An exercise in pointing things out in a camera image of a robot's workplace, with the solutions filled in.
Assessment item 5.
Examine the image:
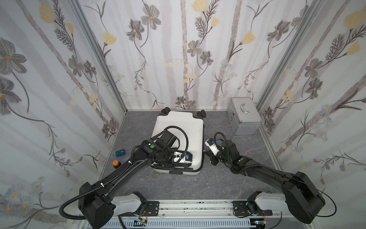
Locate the white hard-shell suitcase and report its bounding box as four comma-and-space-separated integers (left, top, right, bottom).
151, 107, 206, 175

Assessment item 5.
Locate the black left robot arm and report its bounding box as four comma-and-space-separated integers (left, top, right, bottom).
59, 126, 189, 229

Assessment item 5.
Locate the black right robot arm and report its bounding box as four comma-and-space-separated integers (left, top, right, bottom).
205, 132, 326, 224

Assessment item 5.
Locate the silver aluminium case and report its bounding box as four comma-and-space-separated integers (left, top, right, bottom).
227, 97, 262, 135

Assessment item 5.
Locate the blue pill box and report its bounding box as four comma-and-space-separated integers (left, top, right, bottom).
115, 149, 126, 157

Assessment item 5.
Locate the orange-capped amber bottle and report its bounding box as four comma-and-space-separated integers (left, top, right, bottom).
112, 160, 122, 169

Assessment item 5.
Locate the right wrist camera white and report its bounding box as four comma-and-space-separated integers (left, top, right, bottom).
205, 138, 220, 156

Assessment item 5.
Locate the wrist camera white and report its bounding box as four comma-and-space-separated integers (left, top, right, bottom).
173, 151, 193, 168
205, 138, 220, 156

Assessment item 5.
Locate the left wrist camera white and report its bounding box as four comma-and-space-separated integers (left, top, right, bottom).
173, 151, 193, 168

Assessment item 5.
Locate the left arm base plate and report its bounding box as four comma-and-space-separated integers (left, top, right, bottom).
134, 201, 160, 217

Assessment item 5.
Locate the aluminium mounting rail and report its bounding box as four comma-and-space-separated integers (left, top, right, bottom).
77, 199, 312, 221

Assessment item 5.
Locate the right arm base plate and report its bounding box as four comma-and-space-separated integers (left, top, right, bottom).
232, 201, 273, 218

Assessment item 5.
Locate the white slotted cable duct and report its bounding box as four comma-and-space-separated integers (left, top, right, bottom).
85, 219, 258, 229

